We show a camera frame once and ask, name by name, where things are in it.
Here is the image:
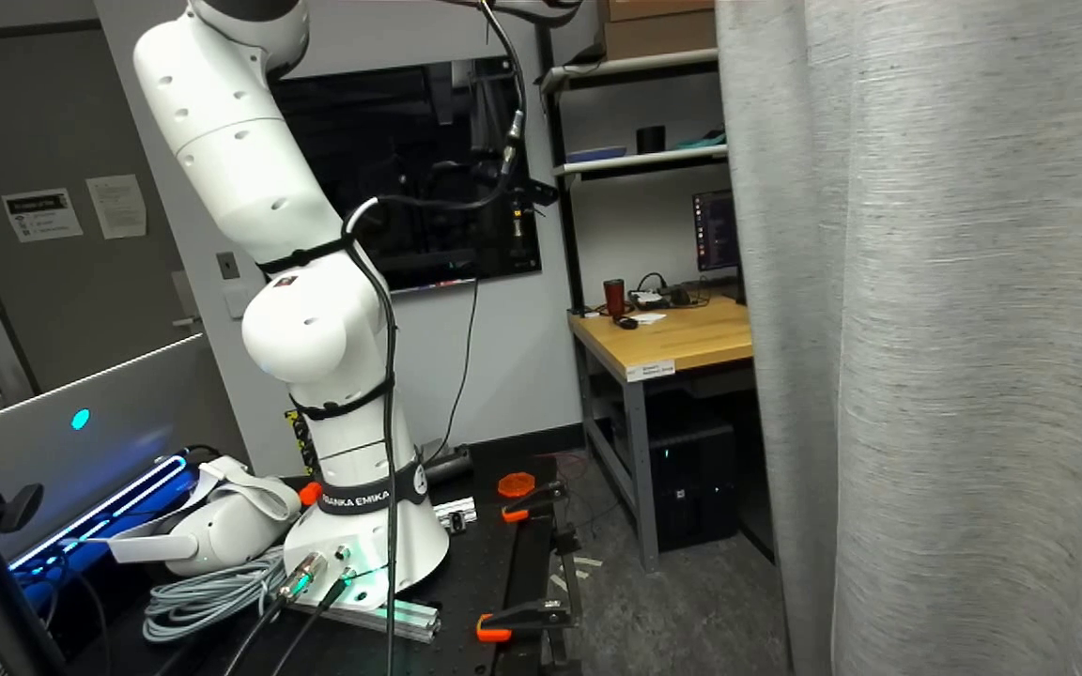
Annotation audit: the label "black velcro strap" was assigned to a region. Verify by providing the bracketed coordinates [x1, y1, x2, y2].
[288, 375, 400, 425]
[257, 238, 352, 282]

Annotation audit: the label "coiled grey cable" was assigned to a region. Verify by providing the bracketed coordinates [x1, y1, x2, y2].
[138, 549, 320, 651]

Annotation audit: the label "wooden workbench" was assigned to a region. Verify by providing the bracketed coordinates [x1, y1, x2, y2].
[566, 293, 760, 560]

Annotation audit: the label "black wall monitor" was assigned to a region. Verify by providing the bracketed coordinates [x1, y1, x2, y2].
[271, 53, 544, 293]

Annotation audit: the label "cardboard box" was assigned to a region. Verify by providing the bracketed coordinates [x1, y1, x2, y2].
[603, 0, 723, 61]

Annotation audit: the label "blue lit case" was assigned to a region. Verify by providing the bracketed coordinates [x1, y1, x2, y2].
[0, 449, 201, 676]

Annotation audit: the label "dark books on shelf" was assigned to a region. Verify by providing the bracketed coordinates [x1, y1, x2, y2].
[686, 188, 744, 276]

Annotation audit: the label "black computer tower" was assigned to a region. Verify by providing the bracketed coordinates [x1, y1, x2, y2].
[650, 425, 744, 556]

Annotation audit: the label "white paper notice with text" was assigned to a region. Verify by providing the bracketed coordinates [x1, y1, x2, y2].
[0, 184, 87, 245]

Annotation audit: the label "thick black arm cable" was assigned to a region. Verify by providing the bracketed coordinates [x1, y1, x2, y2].
[343, 0, 534, 676]

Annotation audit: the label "plain white paper notice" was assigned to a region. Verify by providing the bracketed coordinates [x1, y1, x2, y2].
[84, 171, 153, 245]

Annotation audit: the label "grey door with notices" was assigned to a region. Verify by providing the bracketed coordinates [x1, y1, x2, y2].
[0, 23, 207, 391]

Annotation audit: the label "metal shelf rack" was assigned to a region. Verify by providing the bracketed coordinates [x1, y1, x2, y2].
[539, 23, 744, 315]

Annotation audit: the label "thin black hanging cable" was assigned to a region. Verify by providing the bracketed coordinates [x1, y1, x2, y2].
[434, 280, 485, 467]

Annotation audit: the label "grey panel with cyan light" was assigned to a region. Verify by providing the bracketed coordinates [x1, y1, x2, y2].
[0, 332, 252, 556]

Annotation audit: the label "orange bar clamp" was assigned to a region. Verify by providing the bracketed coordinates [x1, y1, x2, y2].
[472, 598, 576, 651]
[495, 469, 570, 527]

